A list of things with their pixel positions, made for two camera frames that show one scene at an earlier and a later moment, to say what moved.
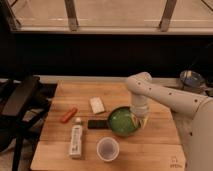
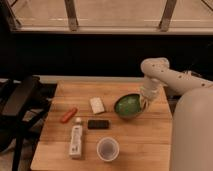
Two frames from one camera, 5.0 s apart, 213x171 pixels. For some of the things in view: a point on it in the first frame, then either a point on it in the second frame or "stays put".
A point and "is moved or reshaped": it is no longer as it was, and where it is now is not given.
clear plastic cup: (107, 149) stays put
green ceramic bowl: (122, 122) is moved or reshaped
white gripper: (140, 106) -> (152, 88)
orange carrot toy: (69, 115) stays put
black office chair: (20, 102) stays put
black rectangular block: (98, 124) stays put
